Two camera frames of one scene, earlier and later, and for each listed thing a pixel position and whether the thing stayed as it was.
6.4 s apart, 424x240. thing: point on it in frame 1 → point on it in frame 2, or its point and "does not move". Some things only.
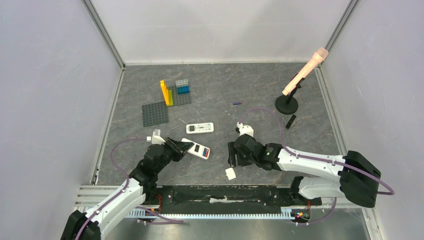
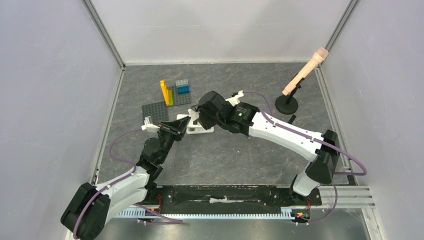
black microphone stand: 288,104 does not move
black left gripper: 179,148 → 177,128
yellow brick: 165,92 does not move
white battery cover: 230,174 → 194,115
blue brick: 183,90 does not move
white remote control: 198,149 → 194,127
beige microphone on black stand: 319,55 does not move
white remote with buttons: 200,128 does not move
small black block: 289,124 does not move
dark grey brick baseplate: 155,113 does not move
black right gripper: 236,152 → 200,114
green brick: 171,103 does not move
